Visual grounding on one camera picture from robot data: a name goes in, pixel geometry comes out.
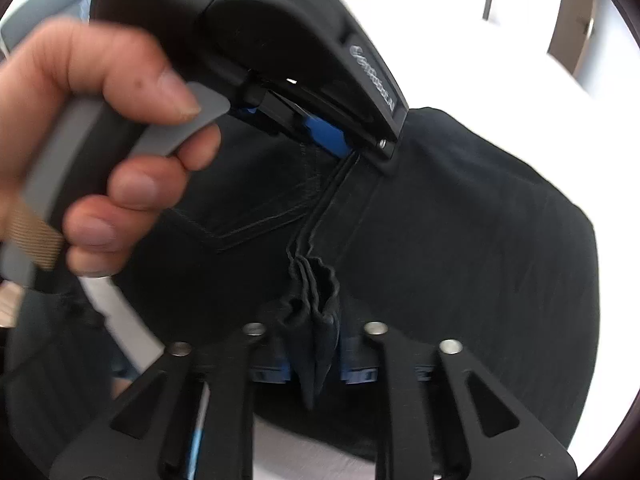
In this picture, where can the black pants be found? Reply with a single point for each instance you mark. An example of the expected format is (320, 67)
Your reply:
(450, 240)

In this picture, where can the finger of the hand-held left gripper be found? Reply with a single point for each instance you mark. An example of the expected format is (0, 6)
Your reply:
(327, 137)
(382, 152)

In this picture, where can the dark brown door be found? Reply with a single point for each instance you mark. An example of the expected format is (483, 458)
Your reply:
(572, 35)

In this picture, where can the white bed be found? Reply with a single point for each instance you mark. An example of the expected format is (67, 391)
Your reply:
(550, 120)

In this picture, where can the person's left hand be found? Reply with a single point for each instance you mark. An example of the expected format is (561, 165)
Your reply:
(100, 65)

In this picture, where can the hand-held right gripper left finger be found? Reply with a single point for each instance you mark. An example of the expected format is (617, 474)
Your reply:
(270, 376)

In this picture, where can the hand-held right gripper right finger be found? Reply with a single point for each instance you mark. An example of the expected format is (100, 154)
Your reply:
(352, 375)

